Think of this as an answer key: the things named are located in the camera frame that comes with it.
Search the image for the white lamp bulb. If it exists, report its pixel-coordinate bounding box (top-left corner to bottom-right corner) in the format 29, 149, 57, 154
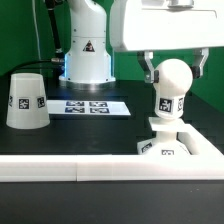
153, 59, 193, 120

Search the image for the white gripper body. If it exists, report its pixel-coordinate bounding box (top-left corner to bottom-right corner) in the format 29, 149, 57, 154
109, 0, 224, 51

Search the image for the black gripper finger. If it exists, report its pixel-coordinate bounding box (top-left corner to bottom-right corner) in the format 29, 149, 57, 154
191, 48, 209, 79
137, 51, 158, 83

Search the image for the white lamp shade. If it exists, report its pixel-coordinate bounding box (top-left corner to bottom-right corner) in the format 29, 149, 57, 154
6, 73, 50, 129

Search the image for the white lamp base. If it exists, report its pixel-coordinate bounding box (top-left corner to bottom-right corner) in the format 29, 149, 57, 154
137, 117, 190, 157

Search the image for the white marker sheet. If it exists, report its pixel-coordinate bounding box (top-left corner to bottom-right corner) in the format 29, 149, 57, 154
47, 100, 131, 116

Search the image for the white L-shaped fence wall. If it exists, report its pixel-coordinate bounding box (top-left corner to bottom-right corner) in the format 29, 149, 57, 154
0, 125, 224, 182

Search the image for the thin white cable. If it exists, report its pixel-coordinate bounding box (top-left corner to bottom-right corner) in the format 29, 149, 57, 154
31, 0, 42, 62

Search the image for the black cable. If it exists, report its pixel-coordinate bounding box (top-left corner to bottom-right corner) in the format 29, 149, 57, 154
11, 59, 68, 74

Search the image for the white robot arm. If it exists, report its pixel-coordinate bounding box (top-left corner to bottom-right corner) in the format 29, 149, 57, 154
59, 0, 224, 89

